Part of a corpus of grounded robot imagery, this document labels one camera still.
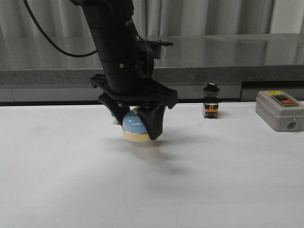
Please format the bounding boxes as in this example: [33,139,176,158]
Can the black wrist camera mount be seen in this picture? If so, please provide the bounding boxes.
[136,39,173,78]

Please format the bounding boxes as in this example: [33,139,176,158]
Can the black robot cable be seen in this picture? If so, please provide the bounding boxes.
[22,0,97,57]

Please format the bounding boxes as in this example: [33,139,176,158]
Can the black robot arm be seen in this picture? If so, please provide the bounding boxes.
[74,0,178,140]

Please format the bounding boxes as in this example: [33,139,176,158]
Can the blue desk bell cream base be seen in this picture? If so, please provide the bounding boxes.
[122,107,151,142]

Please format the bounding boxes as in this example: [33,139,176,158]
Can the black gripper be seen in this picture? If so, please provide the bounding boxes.
[90,61,178,140]

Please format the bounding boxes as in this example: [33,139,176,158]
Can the green pushbutton switch white body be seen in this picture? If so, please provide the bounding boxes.
[111,113,120,125]

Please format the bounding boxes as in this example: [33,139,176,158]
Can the grey push-button control box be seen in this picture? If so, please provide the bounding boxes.
[256,91,304,132]

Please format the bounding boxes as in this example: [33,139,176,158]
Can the black rotary selector switch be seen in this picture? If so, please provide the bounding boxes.
[202,83,220,119]

